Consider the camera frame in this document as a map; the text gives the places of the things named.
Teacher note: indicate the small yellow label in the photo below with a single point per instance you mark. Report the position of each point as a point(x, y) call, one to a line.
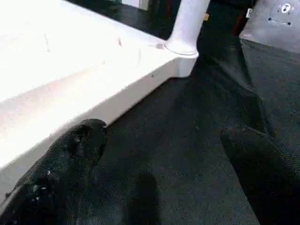
point(206, 17)

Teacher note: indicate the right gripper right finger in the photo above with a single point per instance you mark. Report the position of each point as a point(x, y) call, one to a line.
point(267, 178)

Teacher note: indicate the white plastic table leg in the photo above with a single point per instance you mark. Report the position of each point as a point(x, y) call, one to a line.
point(190, 23)

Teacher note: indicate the grey cushion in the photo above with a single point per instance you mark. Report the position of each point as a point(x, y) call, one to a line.
point(274, 26)

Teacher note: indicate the black work mat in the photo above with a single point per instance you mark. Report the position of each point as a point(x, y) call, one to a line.
point(187, 140)

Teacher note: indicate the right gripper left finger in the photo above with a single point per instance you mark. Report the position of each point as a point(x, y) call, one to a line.
point(56, 183)

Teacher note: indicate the white plastic table top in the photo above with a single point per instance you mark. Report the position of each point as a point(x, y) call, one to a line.
point(56, 70)

